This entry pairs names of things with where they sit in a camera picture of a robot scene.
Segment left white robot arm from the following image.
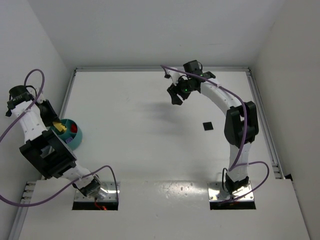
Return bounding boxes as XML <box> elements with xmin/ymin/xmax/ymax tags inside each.
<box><xmin>6</xmin><ymin>85</ymin><xmax>101</xmax><ymax>198</ymax></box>

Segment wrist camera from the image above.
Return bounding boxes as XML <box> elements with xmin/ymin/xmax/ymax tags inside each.
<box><xmin>164</xmin><ymin>68</ymin><xmax>182</xmax><ymax>86</ymax></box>
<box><xmin>36</xmin><ymin>89</ymin><xmax>46</xmax><ymax>104</ymax></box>

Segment red lego brick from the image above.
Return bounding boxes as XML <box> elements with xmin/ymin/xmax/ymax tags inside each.
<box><xmin>70</xmin><ymin>123</ymin><xmax>78</xmax><ymax>134</ymax></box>

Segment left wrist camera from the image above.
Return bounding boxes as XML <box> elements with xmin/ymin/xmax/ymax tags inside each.
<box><xmin>36</xmin><ymin>89</ymin><xmax>46</xmax><ymax>104</ymax></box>

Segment black lego plate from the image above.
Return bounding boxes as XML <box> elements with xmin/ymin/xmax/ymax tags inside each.
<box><xmin>202</xmin><ymin>121</ymin><xmax>214</xmax><ymax>131</ymax></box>

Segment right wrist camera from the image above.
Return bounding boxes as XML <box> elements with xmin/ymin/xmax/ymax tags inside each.
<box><xmin>164</xmin><ymin>68</ymin><xmax>182</xmax><ymax>86</ymax></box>

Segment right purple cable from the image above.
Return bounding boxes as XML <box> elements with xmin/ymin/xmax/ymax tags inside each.
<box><xmin>160</xmin><ymin>64</ymin><xmax>270</xmax><ymax>205</ymax></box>

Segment metal base plate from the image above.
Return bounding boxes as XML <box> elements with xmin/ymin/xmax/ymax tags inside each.
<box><xmin>207</xmin><ymin>181</ymin><xmax>254</xmax><ymax>203</ymax></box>
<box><xmin>73</xmin><ymin>181</ymin><xmax>120</xmax><ymax>203</ymax></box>

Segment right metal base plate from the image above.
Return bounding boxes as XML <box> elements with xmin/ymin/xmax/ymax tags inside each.
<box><xmin>207</xmin><ymin>181</ymin><xmax>254</xmax><ymax>203</ymax></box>

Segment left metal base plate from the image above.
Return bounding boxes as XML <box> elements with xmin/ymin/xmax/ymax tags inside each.
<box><xmin>73</xmin><ymin>181</ymin><xmax>120</xmax><ymax>203</ymax></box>

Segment teal divided round container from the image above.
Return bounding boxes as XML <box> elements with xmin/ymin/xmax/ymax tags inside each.
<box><xmin>50</xmin><ymin>118</ymin><xmax>83</xmax><ymax>151</ymax></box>

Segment yellow lego brick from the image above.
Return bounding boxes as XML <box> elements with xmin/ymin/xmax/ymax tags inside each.
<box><xmin>52</xmin><ymin>121</ymin><xmax>67</xmax><ymax>133</ymax></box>

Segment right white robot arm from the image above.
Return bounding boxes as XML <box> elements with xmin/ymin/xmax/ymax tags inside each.
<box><xmin>162</xmin><ymin>60</ymin><xmax>259</xmax><ymax>194</ymax></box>

